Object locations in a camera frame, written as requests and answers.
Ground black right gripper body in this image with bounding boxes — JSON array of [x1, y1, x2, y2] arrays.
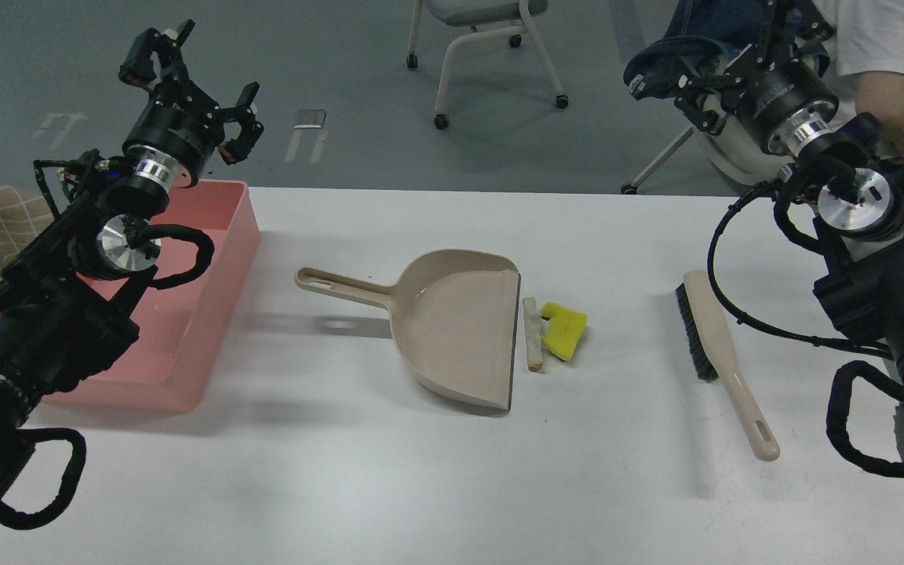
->
[[738, 62, 839, 155]]

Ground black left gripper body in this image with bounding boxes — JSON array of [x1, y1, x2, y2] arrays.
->
[[122, 82, 224, 189]]

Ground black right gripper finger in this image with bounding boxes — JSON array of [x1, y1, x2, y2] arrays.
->
[[625, 47, 758, 133], [756, 1, 836, 71]]

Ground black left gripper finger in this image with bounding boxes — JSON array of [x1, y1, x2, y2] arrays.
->
[[118, 20, 196, 106], [212, 82, 264, 166]]

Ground beige plastic dustpan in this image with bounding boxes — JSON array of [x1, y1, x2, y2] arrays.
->
[[294, 248, 521, 412]]

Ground beige hand brush black bristles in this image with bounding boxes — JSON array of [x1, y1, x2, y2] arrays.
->
[[675, 270, 781, 462]]

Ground bread crust slice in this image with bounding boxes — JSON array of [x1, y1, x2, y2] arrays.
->
[[523, 297, 543, 373]]

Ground yellow sponge piece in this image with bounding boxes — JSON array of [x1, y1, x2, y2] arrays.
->
[[539, 303, 589, 362]]

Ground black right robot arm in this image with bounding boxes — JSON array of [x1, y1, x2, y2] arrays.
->
[[624, 1, 904, 479]]

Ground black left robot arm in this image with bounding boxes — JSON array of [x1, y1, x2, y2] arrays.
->
[[0, 20, 264, 530]]

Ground pink plastic bin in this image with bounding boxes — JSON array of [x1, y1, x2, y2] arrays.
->
[[46, 180, 261, 414]]

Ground white rolling stool base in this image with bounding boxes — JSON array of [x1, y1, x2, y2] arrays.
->
[[620, 117, 789, 195]]

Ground metal floor outlet plate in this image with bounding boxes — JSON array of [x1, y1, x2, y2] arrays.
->
[[292, 108, 327, 131]]

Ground seated person white shirt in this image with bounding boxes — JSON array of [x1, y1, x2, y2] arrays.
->
[[815, 1, 904, 158]]

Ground grey office chair white legs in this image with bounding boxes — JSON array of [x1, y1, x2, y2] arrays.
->
[[406, 0, 570, 131]]

